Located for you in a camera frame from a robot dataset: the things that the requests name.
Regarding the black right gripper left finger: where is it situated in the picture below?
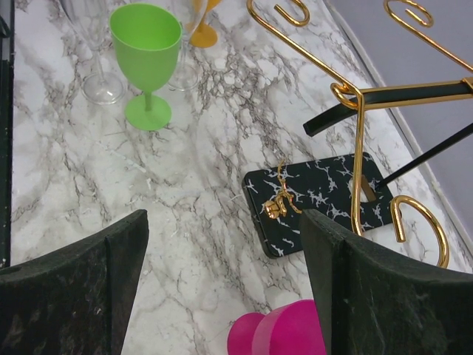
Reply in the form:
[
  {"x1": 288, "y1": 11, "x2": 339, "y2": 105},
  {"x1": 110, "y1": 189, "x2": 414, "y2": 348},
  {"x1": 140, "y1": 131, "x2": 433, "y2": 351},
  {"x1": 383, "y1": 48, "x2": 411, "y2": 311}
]
[{"x1": 1, "y1": 209, "x2": 149, "y2": 354}]

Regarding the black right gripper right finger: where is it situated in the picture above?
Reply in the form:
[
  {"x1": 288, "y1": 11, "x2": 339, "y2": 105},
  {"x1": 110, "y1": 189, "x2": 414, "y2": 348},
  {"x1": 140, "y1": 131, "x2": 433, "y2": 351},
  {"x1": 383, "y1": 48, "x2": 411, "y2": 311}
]
[{"x1": 300, "y1": 210, "x2": 472, "y2": 354}]

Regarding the pink wine glass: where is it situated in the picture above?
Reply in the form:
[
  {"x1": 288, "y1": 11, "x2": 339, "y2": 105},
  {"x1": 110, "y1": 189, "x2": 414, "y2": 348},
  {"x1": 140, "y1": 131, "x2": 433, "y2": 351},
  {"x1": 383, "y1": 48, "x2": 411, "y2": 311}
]
[{"x1": 227, "y1": 300, "x2": 327, "y2": 355}]

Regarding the orange wine glass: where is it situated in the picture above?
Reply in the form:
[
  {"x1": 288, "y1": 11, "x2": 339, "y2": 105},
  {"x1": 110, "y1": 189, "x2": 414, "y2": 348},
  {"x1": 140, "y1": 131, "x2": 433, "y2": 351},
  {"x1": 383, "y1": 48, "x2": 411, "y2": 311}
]
[{"x1": 190, "y1": 0, "x2": 220, "y2": 48}]

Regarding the gold wine glass rack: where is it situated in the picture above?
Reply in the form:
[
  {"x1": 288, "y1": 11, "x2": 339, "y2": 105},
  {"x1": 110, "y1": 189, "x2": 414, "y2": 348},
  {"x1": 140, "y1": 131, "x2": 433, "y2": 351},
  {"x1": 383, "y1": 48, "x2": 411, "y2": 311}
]
[{"x1": 242, "y1": 0, "x2": 473, "y2": 269}]

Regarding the green wine glass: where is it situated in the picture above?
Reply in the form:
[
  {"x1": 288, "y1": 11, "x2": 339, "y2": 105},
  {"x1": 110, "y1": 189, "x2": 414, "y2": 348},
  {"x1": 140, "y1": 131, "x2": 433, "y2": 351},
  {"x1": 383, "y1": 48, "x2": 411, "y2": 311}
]
[{"x1": 109, "y1": 3, "x2": 182, "y2": 131}]

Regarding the clear wine glass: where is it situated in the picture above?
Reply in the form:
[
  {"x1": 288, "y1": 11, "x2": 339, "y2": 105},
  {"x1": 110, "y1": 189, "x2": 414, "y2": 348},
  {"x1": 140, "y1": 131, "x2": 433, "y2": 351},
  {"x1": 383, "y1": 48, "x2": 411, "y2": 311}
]
[{"x1": 59, "y1": 0, "x2": 125, "y2": 105}]

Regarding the clear champagne flute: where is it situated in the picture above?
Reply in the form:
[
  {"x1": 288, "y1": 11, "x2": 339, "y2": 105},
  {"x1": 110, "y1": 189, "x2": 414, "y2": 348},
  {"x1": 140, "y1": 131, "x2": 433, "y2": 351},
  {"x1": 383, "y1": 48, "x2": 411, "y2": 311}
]
[{"x1": 169, "y1": 0, "x2": 208, "y2": 91}]

